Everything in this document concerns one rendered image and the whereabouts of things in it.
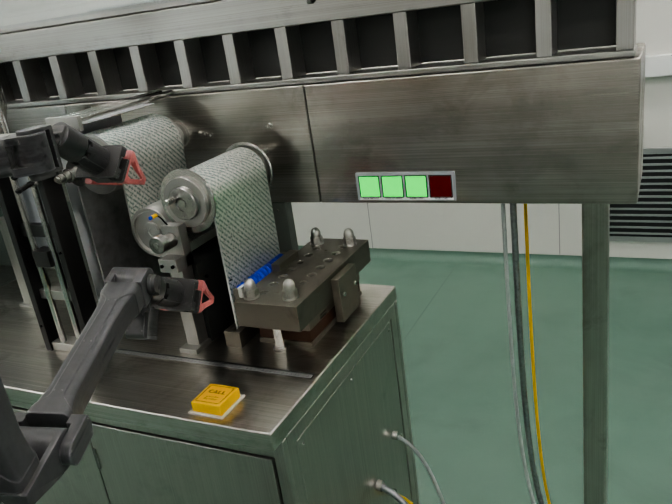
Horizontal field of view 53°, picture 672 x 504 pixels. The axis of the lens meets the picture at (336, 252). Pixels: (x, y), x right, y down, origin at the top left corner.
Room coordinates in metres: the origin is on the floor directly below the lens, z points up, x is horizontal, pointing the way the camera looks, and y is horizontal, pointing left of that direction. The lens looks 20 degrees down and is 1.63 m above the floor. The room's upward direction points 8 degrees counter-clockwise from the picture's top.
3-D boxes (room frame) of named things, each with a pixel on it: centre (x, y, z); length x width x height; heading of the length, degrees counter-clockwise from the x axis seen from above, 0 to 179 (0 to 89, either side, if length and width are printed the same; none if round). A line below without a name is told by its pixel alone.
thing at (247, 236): (1.54, 0.20, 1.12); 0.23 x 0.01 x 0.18; 152
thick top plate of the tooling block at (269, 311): (1.52, 0.08, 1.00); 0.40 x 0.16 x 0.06; 152
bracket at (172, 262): (1.44, 0.36, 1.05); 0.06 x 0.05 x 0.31; 152
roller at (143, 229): (1.62, 0.36, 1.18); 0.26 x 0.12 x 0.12; 152
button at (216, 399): (1.18, 0.28, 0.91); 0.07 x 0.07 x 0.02; 62
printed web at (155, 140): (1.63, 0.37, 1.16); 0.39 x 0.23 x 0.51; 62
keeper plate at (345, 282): (1.49, -0.01, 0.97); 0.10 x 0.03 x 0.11; 152
